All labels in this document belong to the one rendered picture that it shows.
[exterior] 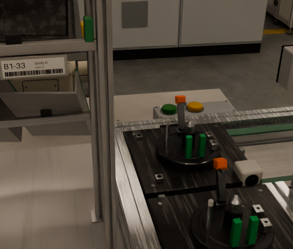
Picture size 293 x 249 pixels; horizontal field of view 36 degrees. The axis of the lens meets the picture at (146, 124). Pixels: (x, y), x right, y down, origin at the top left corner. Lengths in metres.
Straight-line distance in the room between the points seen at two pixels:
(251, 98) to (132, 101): 2.16
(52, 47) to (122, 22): 3.36
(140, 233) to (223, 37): 3.53
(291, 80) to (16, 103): 0.48
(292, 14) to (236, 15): 0.98
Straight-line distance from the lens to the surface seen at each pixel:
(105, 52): 0.62
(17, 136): 0.99
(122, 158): 1.00
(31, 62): 0.62
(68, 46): 0.61
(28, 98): 0.79
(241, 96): 3.55
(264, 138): 1.17
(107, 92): 0.65
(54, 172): 1.14
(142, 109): 1.40
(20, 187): 1.10
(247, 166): 0.94
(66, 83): 1.62
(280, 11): 5.32
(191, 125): 0.95
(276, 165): 1.10
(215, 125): 1.11
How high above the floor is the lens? 1.51
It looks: 30 degrees down
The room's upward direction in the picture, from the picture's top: 1 degrees clockwise
